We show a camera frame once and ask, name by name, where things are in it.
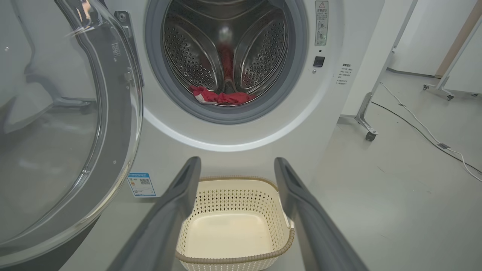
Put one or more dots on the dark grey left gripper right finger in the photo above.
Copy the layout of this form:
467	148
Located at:
312	233

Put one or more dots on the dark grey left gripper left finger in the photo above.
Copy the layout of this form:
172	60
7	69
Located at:
165	226

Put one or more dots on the red and white cloth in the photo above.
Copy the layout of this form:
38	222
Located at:
222	98

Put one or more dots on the washing machine glass door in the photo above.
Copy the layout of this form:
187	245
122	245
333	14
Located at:
56	131

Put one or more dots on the cream perforated laundry basket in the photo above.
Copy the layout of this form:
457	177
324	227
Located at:
229	233

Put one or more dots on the white front-load washing machine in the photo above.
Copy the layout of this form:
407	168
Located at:
226	150

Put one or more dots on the grey rubber door gasket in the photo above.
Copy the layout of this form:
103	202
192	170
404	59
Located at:
156	75

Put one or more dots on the perforated steel washer drum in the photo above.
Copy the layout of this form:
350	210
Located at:
188	56

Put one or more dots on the black door latch slot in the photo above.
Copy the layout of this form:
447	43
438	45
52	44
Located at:
319	61

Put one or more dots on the metal door hinge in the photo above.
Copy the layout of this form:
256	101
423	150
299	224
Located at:
130	49

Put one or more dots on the blue energy label sticker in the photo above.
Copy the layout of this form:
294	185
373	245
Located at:
142	184

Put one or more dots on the metal panel leg with caster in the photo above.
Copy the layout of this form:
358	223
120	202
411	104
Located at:
365	116

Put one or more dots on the black text notice sticker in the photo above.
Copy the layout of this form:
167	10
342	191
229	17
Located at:
344	74

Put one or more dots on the white partition panel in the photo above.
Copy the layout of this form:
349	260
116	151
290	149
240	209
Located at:
467	67
369	56

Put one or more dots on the grey warning sticker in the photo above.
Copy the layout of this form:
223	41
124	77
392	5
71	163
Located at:
321	22

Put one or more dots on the beige wooden post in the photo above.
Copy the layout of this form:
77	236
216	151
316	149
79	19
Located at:
457	41

